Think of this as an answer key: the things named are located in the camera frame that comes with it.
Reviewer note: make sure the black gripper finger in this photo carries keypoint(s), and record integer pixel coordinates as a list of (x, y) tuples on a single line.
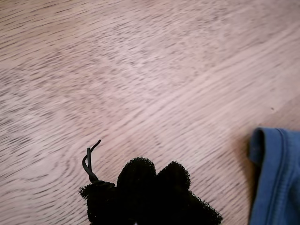
[(122, 199), (175, 201)]

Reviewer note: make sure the blue printed T-shirt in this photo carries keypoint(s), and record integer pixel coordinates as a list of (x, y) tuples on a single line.
[(279, 178)]

